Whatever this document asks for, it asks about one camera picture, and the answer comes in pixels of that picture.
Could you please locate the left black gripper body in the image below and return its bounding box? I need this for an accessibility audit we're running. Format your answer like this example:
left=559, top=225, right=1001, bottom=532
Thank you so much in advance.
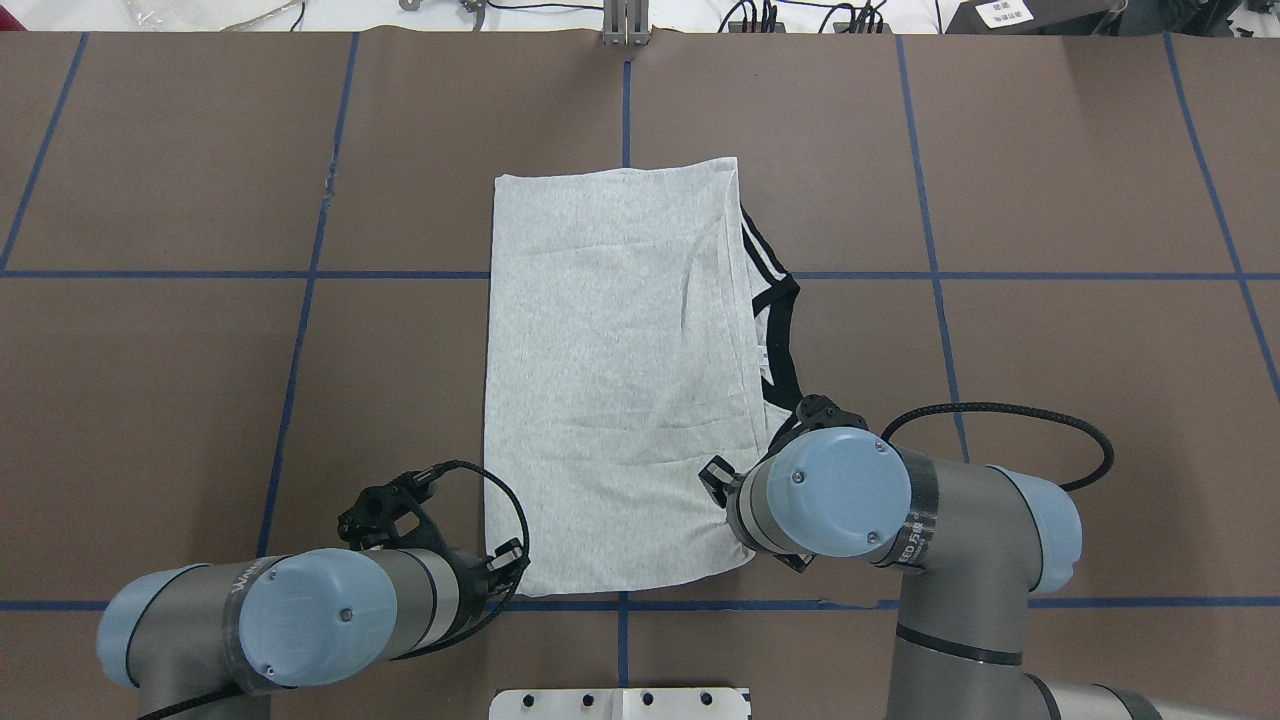
left=337, top=460, right=530, bottom=641

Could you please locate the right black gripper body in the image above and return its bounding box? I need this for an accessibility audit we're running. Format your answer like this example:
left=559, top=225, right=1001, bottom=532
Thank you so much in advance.
left=698, top=395, right=869, bottom=573

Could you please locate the grey cartoon print t-shirt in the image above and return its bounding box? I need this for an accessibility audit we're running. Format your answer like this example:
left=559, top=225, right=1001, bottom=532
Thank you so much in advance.
left=483, top=158, right=790, bottom=598

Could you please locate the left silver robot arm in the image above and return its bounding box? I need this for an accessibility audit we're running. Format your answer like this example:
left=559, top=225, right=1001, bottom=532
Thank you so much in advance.
left=95, top=460, right=531, bottom=719

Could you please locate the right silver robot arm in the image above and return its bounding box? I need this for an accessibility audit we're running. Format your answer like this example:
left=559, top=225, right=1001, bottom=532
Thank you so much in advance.
left=699, top=395, right=1229, bottom=719

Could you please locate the clear plastic bag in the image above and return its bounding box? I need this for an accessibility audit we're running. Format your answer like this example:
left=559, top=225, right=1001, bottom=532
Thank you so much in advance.
left=120, top=1, right=305, bottom=32

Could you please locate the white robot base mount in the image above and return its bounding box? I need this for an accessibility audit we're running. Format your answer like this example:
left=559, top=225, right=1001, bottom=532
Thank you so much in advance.
left=488, top=687, right=753, bottom=719

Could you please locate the aluminium frame post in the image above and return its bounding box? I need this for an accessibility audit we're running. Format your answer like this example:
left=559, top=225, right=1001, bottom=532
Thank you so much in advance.
left=602, top=0, right=652, bottom=47

